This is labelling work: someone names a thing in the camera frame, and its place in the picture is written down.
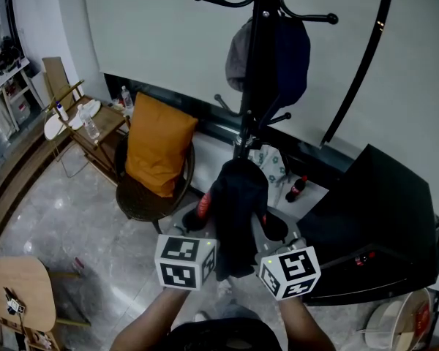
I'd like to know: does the white roller screen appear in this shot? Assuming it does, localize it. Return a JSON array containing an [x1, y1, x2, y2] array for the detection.
[[82, 0, 385, 149], [329, 0, 439, 219]]

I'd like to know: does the black garment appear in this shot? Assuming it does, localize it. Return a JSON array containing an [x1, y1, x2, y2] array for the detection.
[[182, 158, 296, 282]]

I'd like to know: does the black coat rack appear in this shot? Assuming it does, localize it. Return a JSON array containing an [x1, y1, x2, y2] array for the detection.
[[191, 0, 339, 160]]

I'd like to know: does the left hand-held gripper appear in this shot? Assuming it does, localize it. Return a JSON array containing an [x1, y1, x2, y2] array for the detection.
[[154, 209, 220, 292]]

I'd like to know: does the navy cap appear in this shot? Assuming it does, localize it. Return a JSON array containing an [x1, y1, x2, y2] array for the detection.
[[258, 12, 312, 129]]

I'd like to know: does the thin black pole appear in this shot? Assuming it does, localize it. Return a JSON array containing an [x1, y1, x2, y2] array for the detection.
[[320, 0, 396, 149]]

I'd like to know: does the white round side table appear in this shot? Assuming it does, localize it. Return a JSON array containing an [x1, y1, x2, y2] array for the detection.
[[43, 115, 91, 178]]

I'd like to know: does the wooden shelf cart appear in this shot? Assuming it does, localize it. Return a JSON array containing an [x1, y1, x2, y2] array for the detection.
[[45, 80, 131, 186]]

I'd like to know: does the red packet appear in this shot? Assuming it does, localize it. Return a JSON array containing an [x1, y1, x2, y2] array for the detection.
[[413, 303, 431, 343]]

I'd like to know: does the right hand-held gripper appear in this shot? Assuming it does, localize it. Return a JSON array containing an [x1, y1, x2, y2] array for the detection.
[[250, 208, 322, 301]]

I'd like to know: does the person's black printed shirt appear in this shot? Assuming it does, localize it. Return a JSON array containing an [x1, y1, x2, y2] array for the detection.
[[168, 318, 282, 351]]

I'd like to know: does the wooden board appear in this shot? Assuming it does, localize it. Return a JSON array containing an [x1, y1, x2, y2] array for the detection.
[[41, 56, 76, 104]]

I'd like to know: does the small wooden table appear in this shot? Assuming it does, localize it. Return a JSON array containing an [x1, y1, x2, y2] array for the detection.
[[0, 256, 92, 351]]

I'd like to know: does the orange cushion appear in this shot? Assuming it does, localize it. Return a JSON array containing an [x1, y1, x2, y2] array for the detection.
[[124, 92, 199, 199]]

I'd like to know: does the small clear water bottle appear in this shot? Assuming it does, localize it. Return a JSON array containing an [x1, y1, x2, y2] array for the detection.
[[120, 85, 135, 110]]

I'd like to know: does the person's left forearm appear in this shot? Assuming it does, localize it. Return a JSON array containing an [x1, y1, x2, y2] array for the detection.
[[109, 287, 195, 351]]

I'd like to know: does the large cola bottle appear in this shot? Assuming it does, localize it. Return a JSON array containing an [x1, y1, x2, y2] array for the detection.
[[285, 175, 309, 203]]

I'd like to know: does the white floral cloth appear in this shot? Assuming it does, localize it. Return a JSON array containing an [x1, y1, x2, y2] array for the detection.
[[247, 146, 290, 208]]

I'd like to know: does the grey cap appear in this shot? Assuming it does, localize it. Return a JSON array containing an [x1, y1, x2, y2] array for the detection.
[[225, 18, 255, 93]]

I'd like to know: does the black cabinet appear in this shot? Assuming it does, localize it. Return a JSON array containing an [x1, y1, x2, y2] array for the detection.
[[296, 143, 439, 306]]

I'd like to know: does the white round basket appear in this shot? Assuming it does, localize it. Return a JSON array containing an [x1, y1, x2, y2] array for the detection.
[[361, 287, 439, 350]]

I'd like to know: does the white slipper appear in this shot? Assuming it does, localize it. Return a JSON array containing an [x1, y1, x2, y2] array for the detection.
[[83, 99, 102, 117]]

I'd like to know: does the dark round-back chair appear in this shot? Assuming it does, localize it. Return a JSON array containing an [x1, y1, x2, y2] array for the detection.
[[113, 132, 197, 235]]

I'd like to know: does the small black-white device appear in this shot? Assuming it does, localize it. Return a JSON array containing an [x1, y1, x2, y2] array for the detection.
[[3, 287, 26, 316]]

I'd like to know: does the white shelf unit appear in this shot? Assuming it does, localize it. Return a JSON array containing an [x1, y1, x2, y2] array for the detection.
[[0, 58, 45, 133]]

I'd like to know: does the person's right forearm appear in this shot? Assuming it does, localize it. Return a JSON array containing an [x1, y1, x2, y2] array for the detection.
[[277, 294, 337, 351]]

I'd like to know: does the white bottle blue cap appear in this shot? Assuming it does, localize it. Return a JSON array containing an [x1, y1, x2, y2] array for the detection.
[[54, 100, 70, 122]]

